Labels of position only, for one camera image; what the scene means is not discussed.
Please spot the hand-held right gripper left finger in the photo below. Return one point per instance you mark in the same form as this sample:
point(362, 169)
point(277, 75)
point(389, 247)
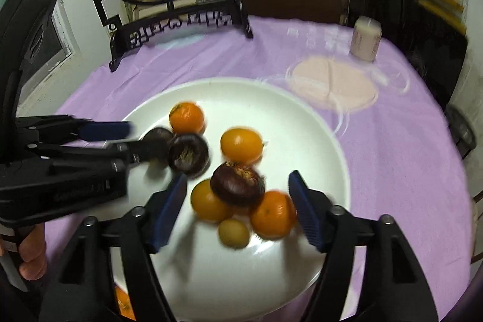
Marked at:
point(168, 218)

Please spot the pale beverage can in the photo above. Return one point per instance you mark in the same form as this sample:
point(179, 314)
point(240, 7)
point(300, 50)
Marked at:
point(364, 39)

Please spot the dark brown water chestnut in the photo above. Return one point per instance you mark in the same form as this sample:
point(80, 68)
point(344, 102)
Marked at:
point(237, 184)
point(156, 139)

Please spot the orange tangerine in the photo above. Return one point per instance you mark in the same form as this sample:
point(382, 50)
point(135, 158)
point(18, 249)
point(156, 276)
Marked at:
point(124, 304)
point(273, 215)
point(186, 117)

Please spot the white plate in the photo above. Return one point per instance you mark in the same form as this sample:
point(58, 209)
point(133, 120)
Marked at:
point(290, 133)

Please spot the orange tomato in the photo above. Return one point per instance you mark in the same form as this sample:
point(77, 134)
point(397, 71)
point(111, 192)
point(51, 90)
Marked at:
point(206, 204)
point(241, 145)

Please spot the dark brown mangosteen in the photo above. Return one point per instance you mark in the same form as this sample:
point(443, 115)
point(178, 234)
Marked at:
point(188, 156)

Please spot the tan longan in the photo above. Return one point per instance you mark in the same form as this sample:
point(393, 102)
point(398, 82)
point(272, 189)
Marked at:
point(234, 233)

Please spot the person's left hand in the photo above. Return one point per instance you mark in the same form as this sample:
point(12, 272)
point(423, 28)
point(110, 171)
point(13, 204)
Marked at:
point(33, 254)

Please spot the white framed window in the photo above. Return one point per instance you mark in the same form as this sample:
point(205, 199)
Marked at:
point(70, 39)

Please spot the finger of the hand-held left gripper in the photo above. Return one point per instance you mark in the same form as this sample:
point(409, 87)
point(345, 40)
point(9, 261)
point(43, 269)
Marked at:
point(107, 130)
point(128, 153)

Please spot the black round stool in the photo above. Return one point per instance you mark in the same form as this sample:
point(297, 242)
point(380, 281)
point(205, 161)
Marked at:
point(460, 129)

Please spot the purple printed tablecloth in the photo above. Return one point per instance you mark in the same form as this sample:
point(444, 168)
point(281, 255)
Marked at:
point(396, 156)

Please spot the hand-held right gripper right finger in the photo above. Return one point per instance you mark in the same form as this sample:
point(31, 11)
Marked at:
point(307, 216)

